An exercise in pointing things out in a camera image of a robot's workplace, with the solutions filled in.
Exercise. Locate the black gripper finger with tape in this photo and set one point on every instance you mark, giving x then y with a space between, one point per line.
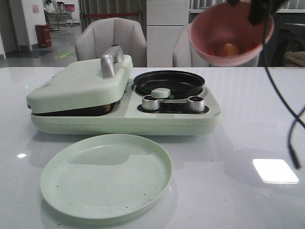
259 10

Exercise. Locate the pink bowl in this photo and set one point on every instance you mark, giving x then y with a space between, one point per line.
248 38

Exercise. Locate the pink shrimp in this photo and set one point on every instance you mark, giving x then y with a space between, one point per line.
224 50

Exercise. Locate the green breakfast maker lid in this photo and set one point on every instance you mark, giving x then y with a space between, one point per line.
83 85

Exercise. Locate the bread slice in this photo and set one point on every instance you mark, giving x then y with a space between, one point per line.
101 110

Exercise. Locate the green breakfast maker base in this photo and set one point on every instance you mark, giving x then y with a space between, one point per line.
126 118

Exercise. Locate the beige cushion at right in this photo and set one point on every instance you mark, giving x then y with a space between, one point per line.
296 57

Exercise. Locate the right grey armchair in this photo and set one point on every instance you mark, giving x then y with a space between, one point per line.
185 55

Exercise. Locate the grey armchair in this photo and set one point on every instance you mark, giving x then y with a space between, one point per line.
185 55
103 34

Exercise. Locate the white cabinet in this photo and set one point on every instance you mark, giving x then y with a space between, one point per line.
164 21

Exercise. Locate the black round frying pan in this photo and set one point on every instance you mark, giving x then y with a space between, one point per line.
180 83

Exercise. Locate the right silver control knob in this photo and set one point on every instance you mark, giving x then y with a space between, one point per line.
195 104

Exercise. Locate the silver control knob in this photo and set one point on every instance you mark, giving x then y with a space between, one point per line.
150 103
195 104

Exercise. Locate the red barrier belt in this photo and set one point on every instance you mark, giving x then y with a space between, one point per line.
111 15

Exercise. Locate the left silver control knob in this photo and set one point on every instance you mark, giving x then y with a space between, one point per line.
150 103

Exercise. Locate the left grey armchair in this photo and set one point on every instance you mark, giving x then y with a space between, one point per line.
103 34

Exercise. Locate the red bin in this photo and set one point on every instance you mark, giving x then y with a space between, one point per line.
43 35

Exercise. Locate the light green round plate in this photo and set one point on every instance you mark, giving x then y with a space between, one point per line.
108 177

